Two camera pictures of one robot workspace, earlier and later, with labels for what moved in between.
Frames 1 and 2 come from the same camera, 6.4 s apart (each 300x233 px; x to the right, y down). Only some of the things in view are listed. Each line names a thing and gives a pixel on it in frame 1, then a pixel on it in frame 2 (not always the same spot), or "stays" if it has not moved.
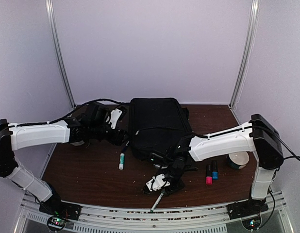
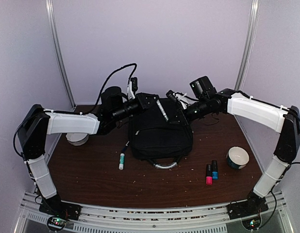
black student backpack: x=157 y=124 stays
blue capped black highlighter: x=214 y=172 stays
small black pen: x=126 y=144 stays
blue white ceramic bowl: x=238 y=160 stays
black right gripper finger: x=175 y=185 → x=179 y=118
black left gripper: x=117 y=138 → x=143 y=103
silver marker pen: x=157 y=202 → x=162 y=109
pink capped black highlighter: x=209 y=174 stays
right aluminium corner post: x=247 y=49 stays
